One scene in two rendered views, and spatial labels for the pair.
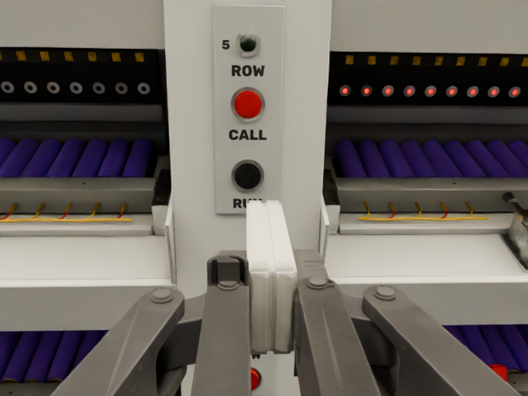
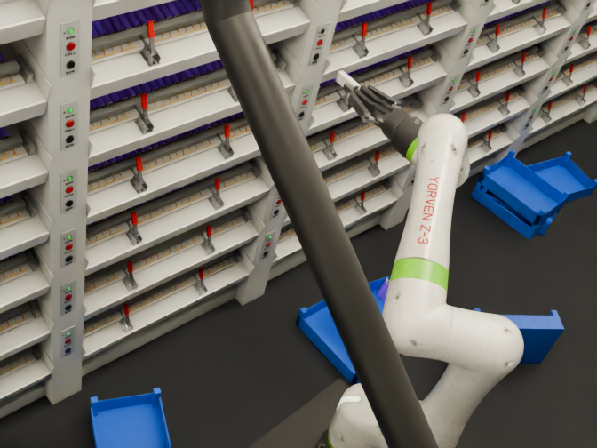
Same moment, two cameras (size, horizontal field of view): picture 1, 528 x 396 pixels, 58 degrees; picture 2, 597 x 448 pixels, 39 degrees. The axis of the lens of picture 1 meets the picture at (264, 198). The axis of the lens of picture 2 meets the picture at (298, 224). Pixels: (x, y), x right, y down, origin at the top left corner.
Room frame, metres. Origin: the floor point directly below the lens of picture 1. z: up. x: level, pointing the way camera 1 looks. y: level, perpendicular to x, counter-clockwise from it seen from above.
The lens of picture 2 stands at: (-0.98, 1.34, 2.22)
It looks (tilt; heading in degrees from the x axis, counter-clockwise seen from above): 45 degrees down; 311
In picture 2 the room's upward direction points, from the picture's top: 16 degrees clockwise
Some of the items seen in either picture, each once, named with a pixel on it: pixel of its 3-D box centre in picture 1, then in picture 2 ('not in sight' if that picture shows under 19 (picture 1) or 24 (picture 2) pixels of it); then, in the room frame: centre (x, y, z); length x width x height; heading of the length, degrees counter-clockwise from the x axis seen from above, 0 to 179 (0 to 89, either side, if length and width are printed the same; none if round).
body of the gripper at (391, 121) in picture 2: not in sight; (390, 119); (0.01, -0.01, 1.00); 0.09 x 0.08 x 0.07; 2
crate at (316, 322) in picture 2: not in sight; (348, 334); (-0.01, -0.17, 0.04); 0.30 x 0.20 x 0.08; 3
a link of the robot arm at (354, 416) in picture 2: not in sight; (366, 423); (-0.44, 0.29, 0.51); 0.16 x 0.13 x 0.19; 44
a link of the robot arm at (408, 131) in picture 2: not in sight; (410, 139); (-0.07, -0.01, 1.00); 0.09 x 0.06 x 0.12; 92
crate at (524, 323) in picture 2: not in sight; (507, 336); (-0.32, -0.61, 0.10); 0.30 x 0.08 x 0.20; 60
